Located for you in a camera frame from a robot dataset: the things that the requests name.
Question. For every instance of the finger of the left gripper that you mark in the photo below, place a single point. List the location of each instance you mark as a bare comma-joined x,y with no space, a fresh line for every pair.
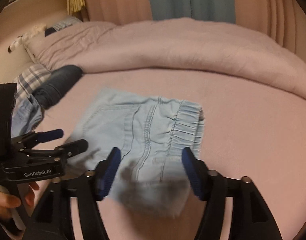
32,139
28,155

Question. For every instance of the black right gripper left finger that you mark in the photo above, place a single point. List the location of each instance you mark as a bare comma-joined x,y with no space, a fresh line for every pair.
92,188

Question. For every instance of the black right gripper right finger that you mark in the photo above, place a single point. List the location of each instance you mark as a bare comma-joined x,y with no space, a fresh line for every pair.
210,187

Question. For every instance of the light blue denim pants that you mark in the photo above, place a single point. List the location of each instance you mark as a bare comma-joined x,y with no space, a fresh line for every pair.
151,133

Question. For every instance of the person's left hand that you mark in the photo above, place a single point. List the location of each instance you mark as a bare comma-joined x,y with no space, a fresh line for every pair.
8,202

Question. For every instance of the blue folded garment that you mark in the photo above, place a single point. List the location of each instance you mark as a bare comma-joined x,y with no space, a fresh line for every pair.
27,117

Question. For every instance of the plaid pillow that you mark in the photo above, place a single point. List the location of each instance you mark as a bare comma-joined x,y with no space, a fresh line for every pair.
31,78

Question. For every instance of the rolled dark navy garment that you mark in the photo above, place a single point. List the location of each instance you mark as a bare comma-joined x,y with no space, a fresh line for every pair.
57,85

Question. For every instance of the pink duvet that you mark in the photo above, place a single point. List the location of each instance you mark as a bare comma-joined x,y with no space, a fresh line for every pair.
180,43

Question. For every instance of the white plush toy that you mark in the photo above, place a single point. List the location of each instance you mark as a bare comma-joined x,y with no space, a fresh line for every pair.
25,37

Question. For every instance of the yellow tassel bundle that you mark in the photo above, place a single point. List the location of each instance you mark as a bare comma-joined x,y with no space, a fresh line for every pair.
74,6

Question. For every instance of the blue-grey curtain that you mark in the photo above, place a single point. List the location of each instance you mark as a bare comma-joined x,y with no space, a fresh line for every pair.
203,10

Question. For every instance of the pink curtain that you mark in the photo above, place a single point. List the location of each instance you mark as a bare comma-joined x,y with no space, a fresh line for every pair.
282,20

